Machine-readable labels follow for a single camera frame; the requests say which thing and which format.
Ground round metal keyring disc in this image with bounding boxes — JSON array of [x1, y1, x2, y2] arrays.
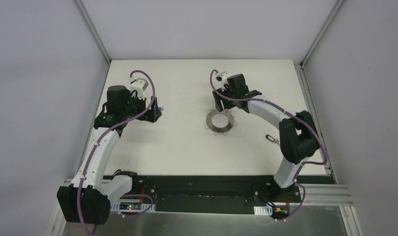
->
[[205, 108, 237, 136]]

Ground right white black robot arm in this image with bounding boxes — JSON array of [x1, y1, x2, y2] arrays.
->
[[210, 70, 321, 202]]

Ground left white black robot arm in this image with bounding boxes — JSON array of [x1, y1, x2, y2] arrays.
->
[[57, 85, 162, 225]]

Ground key with black tag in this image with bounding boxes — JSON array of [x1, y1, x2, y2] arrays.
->
[[265, 134, 280, 146]]

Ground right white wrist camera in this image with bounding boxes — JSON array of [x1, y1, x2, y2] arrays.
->
[[216, 71, 229, 91]]

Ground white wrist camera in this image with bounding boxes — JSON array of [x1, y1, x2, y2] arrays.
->
[[129, 78, 149, 100], [216, 71, 229, 91]]

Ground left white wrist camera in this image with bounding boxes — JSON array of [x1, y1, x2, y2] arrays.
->
[[129, 78, 149, 100]]

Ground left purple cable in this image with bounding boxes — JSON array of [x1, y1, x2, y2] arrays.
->
[[76, 70, 156, 236]]

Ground purple cable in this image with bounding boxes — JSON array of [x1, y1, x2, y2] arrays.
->
[[210, 69, 329, 222], [76, 70, 156, 236]]

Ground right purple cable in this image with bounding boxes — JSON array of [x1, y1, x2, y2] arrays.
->
[[210, 69, 329, 222]]

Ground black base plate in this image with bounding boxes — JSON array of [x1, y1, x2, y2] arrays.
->
[[101, 176, 337, 215]]

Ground right white cable duct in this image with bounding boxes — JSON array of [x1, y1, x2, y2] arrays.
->
[[253, 205, 273, 216]]

